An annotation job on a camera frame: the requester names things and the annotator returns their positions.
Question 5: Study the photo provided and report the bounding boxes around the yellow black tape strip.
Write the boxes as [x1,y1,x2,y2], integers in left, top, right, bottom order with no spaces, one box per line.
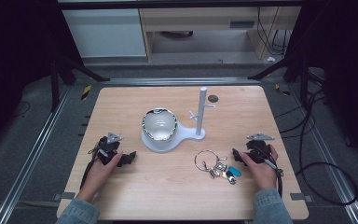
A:
[274,83,292,97]
[80,84,93,101]

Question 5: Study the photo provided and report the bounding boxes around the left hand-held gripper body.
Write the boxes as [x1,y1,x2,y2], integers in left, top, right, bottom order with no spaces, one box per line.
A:
[96,132,125,166]

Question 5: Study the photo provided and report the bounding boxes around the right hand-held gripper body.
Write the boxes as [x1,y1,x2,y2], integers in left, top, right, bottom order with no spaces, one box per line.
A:
[245,133,276,165]

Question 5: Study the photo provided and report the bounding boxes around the person's right hand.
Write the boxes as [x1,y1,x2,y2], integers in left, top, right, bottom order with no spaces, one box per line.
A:
[238,144,279,191]

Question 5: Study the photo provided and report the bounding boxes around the person's left hand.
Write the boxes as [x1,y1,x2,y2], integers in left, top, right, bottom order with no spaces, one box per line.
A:
[76,151,124,203]

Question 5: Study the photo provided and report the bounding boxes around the hand-held gripper cable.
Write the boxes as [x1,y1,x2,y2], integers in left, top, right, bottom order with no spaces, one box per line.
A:
[261,146,284,199]
[79,143,110,190]

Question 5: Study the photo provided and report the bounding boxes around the thin black floor cable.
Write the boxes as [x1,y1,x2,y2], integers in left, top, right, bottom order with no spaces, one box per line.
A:
[10,99,32,119]

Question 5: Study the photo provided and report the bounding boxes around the white cabinet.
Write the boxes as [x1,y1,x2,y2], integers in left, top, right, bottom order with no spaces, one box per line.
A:
[62,7,148,59]

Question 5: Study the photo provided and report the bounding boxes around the white stand with pegs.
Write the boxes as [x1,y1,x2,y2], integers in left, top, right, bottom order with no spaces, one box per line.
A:
[141,86,216,154]

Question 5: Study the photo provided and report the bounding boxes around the thick black floor cable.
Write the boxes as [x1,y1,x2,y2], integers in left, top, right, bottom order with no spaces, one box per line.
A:
[273,88,358,207]

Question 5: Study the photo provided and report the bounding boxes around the left hand-held gripper cable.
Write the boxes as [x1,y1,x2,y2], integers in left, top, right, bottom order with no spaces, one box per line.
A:
[79,143,110,190]

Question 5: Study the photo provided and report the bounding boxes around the grey table bracket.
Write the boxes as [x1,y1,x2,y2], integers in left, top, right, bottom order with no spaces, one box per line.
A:
[289,192,314,203]
[52,191,76,203]

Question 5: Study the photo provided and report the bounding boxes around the long metal floor rail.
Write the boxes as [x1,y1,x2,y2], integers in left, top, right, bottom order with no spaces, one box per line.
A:
[286,83,358,224]
[0,86,73,224]

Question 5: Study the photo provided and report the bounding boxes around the right hand-held gripper cable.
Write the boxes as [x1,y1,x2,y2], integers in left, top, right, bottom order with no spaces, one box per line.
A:
[261,146,284,199]

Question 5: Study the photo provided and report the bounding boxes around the black metal stand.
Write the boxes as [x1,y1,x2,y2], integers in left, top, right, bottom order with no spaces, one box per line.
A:
[247,46,327,110]
[48,46,112,114]

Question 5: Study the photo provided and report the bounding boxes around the light wooden desk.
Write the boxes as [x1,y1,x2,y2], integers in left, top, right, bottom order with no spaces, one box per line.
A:
[138,6,303,62]

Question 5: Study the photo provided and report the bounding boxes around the metal key ring with keys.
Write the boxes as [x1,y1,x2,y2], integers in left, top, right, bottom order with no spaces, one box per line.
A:
[194,149,242,186]

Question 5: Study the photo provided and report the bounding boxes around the short metal floor rail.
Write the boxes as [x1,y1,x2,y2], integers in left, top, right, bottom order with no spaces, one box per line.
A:
[100,77,262,87]

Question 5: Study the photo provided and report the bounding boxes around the black hanging cables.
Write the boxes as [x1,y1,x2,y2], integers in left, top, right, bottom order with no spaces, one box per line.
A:
[255,6,294,57]

